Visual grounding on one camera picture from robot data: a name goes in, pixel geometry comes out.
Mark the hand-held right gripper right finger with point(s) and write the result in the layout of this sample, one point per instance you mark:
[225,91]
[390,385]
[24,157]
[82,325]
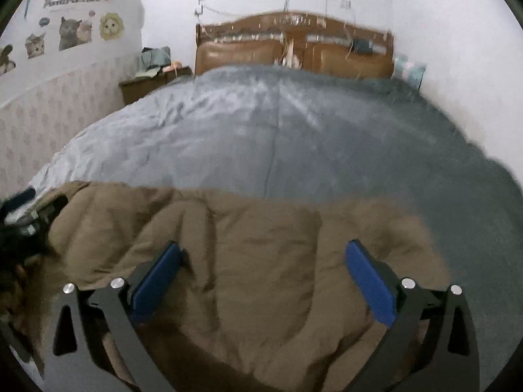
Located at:
[372,286]

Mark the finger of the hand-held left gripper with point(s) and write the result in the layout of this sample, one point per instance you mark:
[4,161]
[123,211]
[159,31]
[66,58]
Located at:
[51,210]

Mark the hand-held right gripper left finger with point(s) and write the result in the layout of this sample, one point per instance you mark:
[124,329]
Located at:
[155,281]

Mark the brown jacket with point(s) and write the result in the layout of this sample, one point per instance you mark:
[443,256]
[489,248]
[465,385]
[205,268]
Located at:
[265,273]

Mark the wooden nightstand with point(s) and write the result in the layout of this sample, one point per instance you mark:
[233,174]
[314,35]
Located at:
[139,88]

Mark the grey bed blanket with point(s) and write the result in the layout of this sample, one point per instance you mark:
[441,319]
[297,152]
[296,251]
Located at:
[286,139]

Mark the green cloth bag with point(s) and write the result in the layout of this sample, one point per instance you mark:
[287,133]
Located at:
[153,59]

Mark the small orange object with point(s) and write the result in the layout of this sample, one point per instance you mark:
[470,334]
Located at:
[173,66]

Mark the light blue pillow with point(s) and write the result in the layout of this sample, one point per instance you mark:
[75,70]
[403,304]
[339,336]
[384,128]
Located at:
[408,71]

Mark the small dark box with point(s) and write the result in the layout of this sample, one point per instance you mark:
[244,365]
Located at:
[361,45]

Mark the wooden headboard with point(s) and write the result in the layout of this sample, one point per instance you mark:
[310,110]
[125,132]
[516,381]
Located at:
[245,55]

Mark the group of cat wall stickers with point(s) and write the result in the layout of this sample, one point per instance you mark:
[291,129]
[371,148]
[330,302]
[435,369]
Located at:
[69,32]

